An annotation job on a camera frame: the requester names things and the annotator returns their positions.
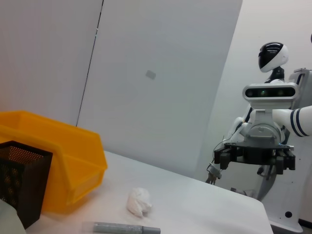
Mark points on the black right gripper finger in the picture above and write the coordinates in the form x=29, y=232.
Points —
x=285, y=162
x=224, y=158

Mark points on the pale green wavy glass plate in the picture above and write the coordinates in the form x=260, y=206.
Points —
x=7, y=219

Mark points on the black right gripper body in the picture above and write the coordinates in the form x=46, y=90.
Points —
x=253, y=154

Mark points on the right wrist camera housing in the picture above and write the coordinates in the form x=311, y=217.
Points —
x=268, y=93

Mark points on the grey marker pen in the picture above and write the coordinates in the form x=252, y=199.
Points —
x=117, y=228

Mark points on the white background robot body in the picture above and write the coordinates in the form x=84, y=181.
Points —
x=292, y=195

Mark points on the black white humanoid robot head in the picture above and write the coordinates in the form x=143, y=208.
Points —
x=270, y=56

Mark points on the yellow plastic storage bin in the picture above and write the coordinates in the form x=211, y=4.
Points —
x=73, y=156

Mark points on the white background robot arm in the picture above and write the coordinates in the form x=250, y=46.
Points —
x=240, y=125

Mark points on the black mesh pen holder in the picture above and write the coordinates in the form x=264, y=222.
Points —
x=29, y=185

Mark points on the white paper ball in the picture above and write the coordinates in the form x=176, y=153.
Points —
x=139, y=201

